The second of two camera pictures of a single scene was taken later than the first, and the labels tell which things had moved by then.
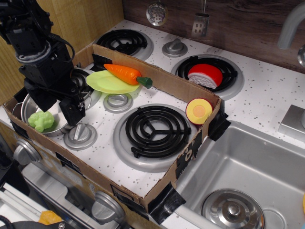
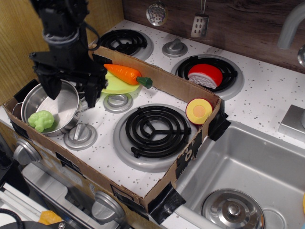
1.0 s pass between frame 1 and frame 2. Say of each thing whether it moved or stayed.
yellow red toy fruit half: stayed
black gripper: moved
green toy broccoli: stayed
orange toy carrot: stayed
